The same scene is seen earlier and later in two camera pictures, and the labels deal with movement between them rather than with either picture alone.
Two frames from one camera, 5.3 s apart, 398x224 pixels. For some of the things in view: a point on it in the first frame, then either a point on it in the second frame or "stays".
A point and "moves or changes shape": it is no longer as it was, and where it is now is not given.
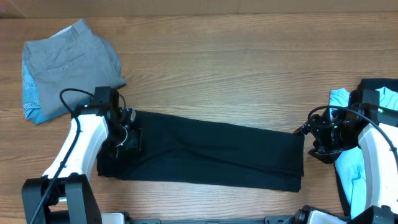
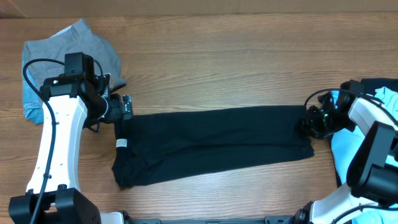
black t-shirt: [210, 151] moves or changes shape
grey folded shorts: [74, 59] stays
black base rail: [267, 219] stays
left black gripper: [135, 140] -> [116, 113]
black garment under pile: [364, 84] stays
